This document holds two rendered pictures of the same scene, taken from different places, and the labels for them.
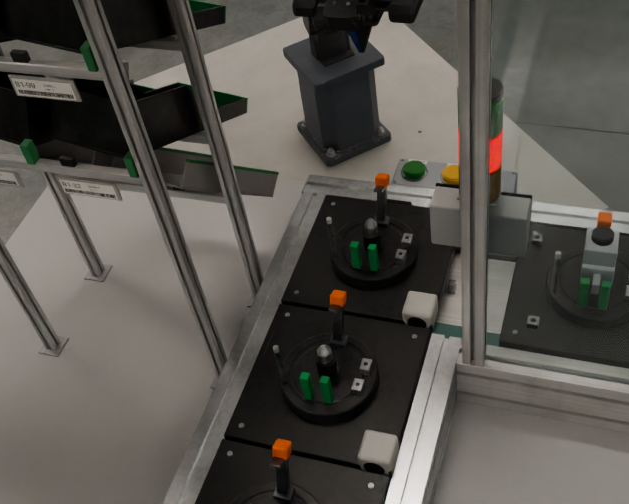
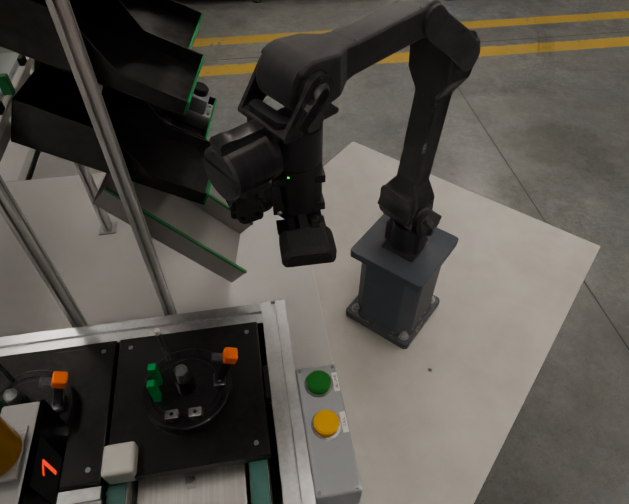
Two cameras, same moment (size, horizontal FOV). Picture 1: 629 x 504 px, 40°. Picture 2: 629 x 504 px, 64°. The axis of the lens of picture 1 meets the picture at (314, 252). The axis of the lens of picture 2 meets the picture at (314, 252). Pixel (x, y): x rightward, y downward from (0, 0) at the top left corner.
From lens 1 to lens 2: 107 cm
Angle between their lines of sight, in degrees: 36
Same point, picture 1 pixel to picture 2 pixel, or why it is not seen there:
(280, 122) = not seen: hidden behind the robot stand
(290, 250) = (189, 323)
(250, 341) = (81, 338)
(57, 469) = (3, 279)
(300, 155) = (350, 287)
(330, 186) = (277, 321)
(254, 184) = (205, 259)
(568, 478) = not seen: outside the picture
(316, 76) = (363, 245)
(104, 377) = (84, 267)
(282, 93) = not seen: hidden behind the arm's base
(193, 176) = (111, 204)
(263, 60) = (451, 213)
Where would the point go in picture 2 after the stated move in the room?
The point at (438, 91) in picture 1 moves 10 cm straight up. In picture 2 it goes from (497, 364) to (512, 335)
